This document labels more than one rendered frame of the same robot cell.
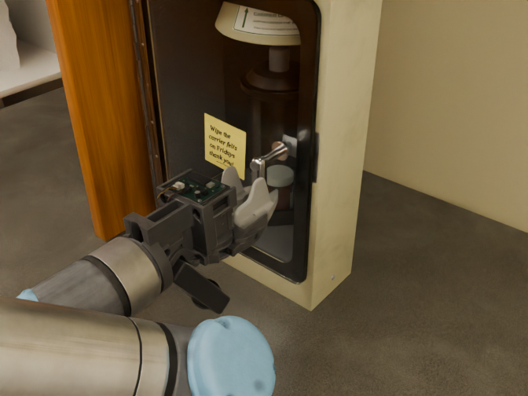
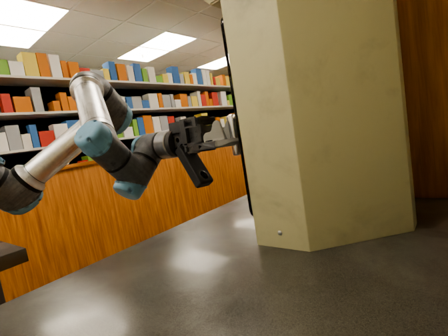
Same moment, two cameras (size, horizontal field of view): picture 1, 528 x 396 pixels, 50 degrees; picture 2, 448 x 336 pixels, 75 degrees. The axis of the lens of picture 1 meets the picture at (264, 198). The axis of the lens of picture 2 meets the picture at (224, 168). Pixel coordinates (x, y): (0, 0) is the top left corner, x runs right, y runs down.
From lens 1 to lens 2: 92 cm
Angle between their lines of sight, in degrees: 87
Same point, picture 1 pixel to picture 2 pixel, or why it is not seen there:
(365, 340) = (231, 265)
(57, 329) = (89, 107)
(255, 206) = (214, 136)
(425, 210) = not seen: outside the picture
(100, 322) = (95, 112)
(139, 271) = (159, 136)
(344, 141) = (260, 107)
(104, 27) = not seen: hidden behind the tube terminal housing
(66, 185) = not seen: hidden behind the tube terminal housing
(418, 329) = (247, 286)
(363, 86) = (271, 66)
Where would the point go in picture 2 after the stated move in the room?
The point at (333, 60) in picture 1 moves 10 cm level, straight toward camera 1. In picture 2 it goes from (232, 47) to (179, 57)
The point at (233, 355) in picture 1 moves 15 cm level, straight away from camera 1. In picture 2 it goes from (86, 127) to (154, 116)
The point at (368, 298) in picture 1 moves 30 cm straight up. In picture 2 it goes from (279, 261) to (253, 82)
